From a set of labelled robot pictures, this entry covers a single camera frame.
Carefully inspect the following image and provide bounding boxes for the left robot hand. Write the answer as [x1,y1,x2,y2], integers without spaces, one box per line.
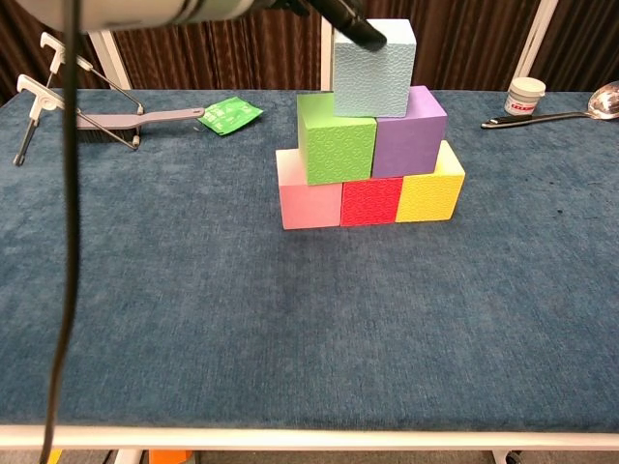
[263,0,388,52]

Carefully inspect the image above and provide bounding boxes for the light blue cube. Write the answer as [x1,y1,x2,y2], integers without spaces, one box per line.
[332,18,418,119]

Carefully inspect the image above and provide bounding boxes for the green cube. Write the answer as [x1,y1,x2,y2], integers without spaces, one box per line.
[296,93,378,187]

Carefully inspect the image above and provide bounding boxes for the purple cube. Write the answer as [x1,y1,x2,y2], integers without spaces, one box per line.
[370,85,448,179]

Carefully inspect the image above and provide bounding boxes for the red cube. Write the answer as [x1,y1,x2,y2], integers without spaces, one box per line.
[339,176,405,227]

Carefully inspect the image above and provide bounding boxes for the yellow cube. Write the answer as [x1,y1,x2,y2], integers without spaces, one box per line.
[395,139,466,224]

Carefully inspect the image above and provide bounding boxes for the pink cube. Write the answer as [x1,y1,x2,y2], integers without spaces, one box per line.
[275,147,344,231]

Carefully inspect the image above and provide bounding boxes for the brown folding screen panel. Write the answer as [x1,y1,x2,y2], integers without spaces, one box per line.
[526,0,619,93]
[0,0,122,105]
[89,0,335,92]
[332,0,560,92]

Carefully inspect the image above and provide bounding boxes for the green sachet packet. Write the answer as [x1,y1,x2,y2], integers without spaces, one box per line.
[199,96,264,137]

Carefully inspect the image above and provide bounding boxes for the white medicine jar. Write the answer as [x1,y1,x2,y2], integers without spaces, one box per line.
[503,76,547,118]

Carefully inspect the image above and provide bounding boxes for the grey cleaning brush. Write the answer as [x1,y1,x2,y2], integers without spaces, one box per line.
[66,107,206,144]

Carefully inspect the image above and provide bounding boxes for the blue velvet table cloth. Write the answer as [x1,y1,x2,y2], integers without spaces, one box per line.
[0,88,619,431]

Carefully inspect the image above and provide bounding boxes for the small orange object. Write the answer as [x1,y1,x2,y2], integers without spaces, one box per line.
[148,449,192,464]

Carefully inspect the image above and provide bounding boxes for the steel ladle black handle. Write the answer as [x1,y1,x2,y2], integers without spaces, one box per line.
[480,80,619,131]

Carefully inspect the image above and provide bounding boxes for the white wire folding stand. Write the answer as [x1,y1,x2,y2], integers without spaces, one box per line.
[13,31,145,167]

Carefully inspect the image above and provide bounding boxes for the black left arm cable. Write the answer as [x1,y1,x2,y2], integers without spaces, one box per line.
[38,0,81,464]

